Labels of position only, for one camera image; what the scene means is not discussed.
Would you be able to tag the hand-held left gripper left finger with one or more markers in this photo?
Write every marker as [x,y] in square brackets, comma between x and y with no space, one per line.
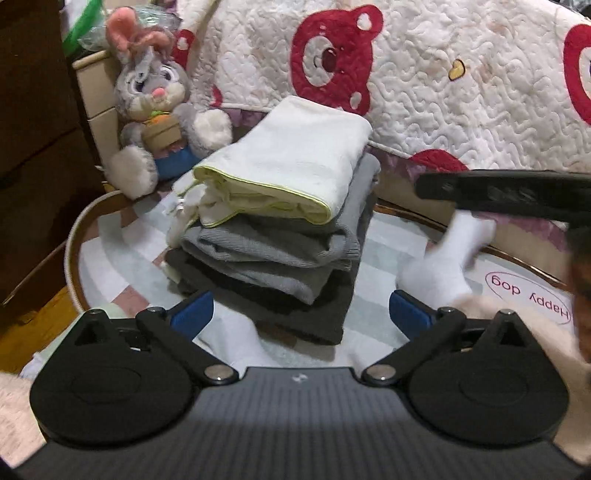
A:
[191,309]

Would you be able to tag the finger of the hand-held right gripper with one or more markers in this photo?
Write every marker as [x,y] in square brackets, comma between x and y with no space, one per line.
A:
[498,194]

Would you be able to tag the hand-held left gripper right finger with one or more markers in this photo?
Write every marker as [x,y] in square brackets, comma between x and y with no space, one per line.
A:
[408,311]

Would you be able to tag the white sock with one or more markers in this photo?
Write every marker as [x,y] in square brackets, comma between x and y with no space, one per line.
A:
[438,272]
[235,341]

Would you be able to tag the white garment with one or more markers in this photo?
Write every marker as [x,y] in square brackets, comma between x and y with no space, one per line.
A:
[286,152]

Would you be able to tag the checked bed sheet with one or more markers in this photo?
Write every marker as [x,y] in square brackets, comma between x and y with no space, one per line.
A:
[120,258]

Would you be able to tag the stack of grey folded towels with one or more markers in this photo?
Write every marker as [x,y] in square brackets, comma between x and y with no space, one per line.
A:
[277,258]

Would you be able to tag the white quilt with red bears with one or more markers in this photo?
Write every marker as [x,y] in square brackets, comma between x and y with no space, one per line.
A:
[438,92]

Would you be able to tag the grey plush bunny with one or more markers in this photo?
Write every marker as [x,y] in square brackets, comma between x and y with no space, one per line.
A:
[147,83]

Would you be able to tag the dark wooden cabinet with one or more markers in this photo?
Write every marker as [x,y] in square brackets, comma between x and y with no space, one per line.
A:
[37,138]

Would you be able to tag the cream drawer cabinet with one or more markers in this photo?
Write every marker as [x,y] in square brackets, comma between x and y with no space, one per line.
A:
[99,92]

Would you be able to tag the green plastic bag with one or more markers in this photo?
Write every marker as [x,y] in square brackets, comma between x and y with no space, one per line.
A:
[87,23]

